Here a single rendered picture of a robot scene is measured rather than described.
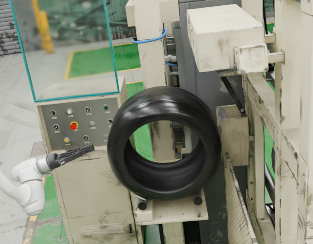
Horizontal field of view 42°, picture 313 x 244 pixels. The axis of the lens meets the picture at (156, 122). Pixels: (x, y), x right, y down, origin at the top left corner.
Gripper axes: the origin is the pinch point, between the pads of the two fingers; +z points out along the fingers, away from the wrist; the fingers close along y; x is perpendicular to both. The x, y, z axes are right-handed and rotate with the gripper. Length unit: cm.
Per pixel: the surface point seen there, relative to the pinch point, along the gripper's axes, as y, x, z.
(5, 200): 150, 83, -155
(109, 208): 57, 72, -27
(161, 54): 26, -25, 50
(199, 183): -11, 32, 47
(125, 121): -9.9, -10.4, 26.4
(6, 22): 845, -51, -354
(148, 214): -11.1, 40.1, 17.3
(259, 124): 20, 29, 86
